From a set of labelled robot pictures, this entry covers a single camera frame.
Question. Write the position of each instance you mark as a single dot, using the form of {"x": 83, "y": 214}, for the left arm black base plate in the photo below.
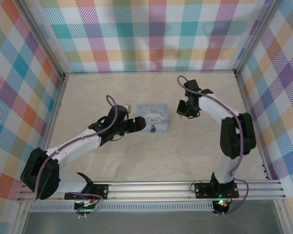
{"x": 101, "y": 190}

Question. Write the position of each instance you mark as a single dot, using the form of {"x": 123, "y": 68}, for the pale blue cartoon tin box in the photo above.
{"x": 158, "y": 119}

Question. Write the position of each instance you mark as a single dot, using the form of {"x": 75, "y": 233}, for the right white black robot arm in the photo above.
{"x": 215, "y": 107}

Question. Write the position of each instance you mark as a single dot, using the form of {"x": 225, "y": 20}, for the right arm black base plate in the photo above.
{"x": 205, "y": 191}

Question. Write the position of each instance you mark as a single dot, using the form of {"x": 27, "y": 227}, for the aluminium frame side rail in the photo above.
{"x": 252, "y": 126}
{"x": 52, "y": 117}

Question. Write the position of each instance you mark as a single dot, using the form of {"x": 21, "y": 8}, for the aluminium frame post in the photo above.
{"x": 256, "y": 36}
{"x": 42, "y": 36}

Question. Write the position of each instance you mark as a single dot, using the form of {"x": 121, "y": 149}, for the grey metal sheet panel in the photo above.
{"x": 149, "y": 223}

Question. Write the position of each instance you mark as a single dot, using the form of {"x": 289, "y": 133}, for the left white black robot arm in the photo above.
{"x": 73, "y": 146}

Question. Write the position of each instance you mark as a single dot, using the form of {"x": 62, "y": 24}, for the aluminium mounting rail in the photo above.
{"x": 149, "y": 191}

